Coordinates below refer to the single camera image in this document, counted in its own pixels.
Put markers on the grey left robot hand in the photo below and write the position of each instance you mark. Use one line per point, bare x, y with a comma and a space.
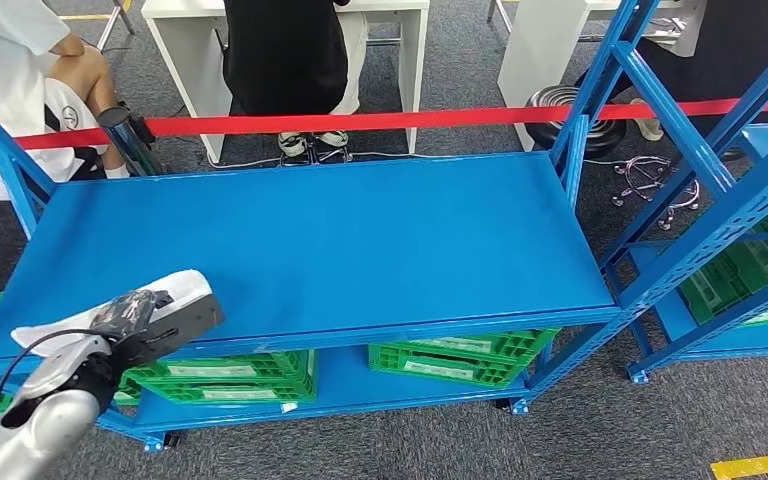
178, 321

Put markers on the white curved plastic part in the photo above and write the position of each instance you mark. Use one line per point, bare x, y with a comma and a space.
178, 285

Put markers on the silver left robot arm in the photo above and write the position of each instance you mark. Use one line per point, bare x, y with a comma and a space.
33, 424

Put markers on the blue metal shelf rack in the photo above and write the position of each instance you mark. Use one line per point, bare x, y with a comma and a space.
722, 344
324, 252

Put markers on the small white paper scrap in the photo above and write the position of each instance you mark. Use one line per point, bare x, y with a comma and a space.
289, 407

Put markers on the chrome chair base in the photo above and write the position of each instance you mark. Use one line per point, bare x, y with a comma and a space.
314, 156
649, 179

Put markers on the red barrier tape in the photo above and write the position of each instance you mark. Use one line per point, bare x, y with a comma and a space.
357, 121

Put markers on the person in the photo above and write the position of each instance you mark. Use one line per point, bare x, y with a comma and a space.
742, 60
0, 40
284, 53

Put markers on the black stanchion base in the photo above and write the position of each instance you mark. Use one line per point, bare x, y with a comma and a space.
556, 116

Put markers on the yellow tape outline cut corner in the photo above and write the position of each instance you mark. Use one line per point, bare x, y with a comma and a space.
762, 466

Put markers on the chrome stanchion post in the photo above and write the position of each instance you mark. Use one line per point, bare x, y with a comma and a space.
126, 142

